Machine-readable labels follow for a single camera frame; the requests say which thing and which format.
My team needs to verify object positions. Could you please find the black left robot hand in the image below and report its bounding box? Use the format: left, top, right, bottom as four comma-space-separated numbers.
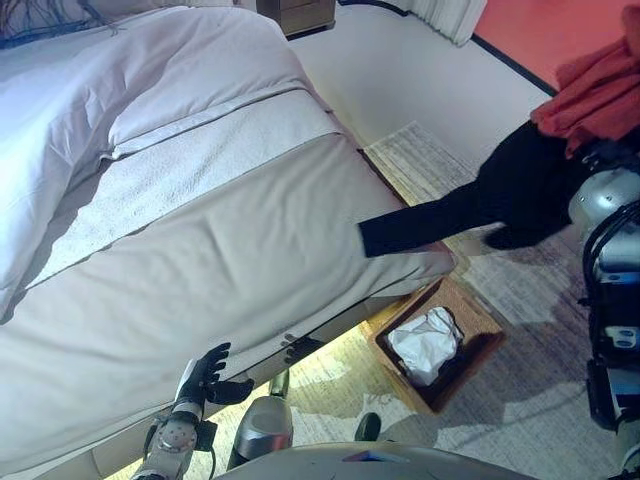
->
174, 342, 255, 409

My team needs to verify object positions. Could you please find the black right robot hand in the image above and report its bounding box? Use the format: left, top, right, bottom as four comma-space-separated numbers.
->
579, 140, 640, 174

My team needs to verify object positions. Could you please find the red garment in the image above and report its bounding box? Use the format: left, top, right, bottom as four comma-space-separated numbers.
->
528, 4, 640, 162

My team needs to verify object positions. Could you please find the black garment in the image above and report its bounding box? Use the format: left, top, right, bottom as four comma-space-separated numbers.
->
357, 119, 590, 260

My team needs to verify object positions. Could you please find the bed with grey cover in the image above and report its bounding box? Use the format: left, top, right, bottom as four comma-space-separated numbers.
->
0, 133, 457, 472

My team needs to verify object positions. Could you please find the white textured bed sheet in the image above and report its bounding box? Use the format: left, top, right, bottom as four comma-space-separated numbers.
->
28, 91, 347, 292

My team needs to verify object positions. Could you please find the brown wicker basket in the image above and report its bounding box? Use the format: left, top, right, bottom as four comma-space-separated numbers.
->
366, 276, 507, 417

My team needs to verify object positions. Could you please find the silver left robot leg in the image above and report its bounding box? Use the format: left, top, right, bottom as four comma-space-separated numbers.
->
227, 368, 295, 472

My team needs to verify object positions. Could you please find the grey striped rug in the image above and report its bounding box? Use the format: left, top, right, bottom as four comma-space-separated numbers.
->
289, 118, 640, 480

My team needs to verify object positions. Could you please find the grey robot torso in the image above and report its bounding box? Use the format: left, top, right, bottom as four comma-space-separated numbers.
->
213, 441, 512, 480

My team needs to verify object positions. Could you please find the white curtain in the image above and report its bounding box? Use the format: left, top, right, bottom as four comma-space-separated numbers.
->
408, 0, 490, 47

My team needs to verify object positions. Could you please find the white crumpled cloth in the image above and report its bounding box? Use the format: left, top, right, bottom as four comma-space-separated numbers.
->
386, 304, 467, 390

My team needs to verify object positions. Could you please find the white duvet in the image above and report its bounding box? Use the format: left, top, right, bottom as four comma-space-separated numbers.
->
0, 4, 312, 322

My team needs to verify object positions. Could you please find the brown wooden nightstand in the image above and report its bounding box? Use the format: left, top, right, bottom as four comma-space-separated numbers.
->
254, 0, 338, 37

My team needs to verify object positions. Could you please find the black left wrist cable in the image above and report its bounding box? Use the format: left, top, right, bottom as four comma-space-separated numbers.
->
143, 418, 220, 477

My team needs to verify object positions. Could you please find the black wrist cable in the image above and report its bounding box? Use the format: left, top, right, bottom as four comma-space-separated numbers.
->
143, 418, 220, 477
581, 203, 640, 432

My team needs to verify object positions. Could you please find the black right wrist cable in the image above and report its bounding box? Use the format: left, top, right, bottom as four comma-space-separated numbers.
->
581, 203, 640, 432

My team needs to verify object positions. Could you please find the beige upholstered bed frame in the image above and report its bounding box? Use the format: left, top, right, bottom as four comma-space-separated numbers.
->
29, 293, 382, 480

